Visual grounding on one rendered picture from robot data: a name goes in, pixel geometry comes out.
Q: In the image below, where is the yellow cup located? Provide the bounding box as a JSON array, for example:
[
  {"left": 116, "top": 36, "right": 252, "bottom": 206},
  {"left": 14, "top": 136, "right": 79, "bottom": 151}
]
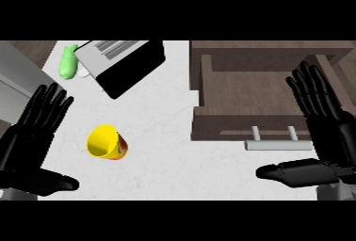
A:
[{"left": 85, "top": 124, "right": 131, "bottom": 161}]

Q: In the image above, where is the grey and black appliance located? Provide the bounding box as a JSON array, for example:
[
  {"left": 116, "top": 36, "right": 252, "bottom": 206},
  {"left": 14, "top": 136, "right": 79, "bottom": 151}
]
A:
[{"left": 74, "top": 40, "right": 167, "bottom": 101}]

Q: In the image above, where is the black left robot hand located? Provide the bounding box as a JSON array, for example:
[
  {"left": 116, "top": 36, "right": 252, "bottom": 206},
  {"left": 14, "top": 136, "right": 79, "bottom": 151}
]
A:
[{"left": 0, "top": 82, "right": 82, "bottom": 193}]

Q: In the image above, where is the brown wooden drawer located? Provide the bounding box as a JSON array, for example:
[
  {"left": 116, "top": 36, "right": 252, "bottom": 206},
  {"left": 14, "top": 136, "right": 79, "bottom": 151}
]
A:
[{"left": 191, "top": 54, "right": 356, "bottom": 141}]

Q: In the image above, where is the green bottle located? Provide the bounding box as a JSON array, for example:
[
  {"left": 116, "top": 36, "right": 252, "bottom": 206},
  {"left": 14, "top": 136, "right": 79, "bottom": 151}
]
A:
[{"left": 58, "top": 43, "right": 82, "bottom": 81}]

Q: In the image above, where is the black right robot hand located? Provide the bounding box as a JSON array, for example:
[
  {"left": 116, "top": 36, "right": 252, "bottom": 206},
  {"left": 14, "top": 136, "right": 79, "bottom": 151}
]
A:
[{"left": 255, "top": 60, "right": 356, "bottom": 189}]

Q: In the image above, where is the grey drawer handle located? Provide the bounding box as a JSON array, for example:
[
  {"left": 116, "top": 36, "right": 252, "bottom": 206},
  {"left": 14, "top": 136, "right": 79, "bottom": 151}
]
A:
[{"left": 244, "top": 125, "right": 315, "bottom": 152}]

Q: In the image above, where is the white round object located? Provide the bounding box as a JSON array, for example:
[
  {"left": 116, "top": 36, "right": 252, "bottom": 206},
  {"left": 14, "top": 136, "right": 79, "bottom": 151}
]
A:
[{"left": 76, "top": 62, "right": 94, "bottom": 79}]

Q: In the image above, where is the brown wooden cabinet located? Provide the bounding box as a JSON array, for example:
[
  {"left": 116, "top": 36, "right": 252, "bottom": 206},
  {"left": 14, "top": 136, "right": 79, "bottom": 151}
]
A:
[{"left": 188, "top": 40, "right": 356, "bottom": 92}]

